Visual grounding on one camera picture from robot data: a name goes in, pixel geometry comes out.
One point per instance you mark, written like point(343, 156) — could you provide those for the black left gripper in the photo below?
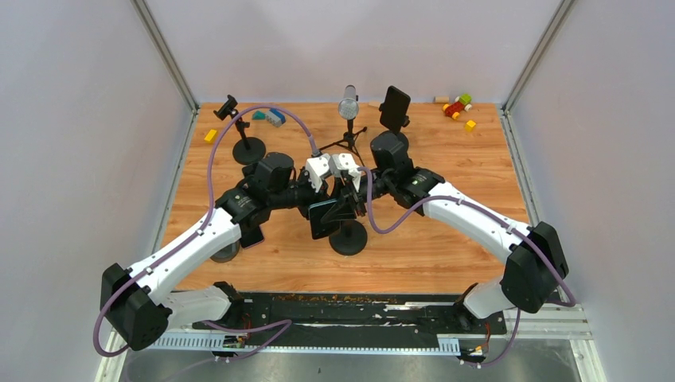
point(314, 196)

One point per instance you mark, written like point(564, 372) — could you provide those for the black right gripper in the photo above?
point(344, 208)

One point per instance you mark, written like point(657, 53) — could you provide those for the black teal-edged smartphone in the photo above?
point(322, 219)

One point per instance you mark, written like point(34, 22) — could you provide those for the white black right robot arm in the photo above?
point(533, 256)

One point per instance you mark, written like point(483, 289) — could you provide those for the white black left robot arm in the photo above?
point(140, 301)

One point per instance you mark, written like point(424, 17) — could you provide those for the grey round stand base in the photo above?
point(226, 254)

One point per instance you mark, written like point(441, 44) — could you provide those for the blue grey toy bricks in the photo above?
point(275, 117)

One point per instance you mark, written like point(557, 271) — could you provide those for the yellow toy brick left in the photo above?
point(211, 136)

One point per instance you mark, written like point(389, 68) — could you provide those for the wooden cylinder block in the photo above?
point(441, 99)

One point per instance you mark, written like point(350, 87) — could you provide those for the yellow toy cube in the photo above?
point(470, 125)

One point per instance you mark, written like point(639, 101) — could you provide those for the red toy brick car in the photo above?
point(461, 103)

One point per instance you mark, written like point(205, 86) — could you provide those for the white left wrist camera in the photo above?
point(319, 170)

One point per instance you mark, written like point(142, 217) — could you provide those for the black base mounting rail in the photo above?
point(389, 321)

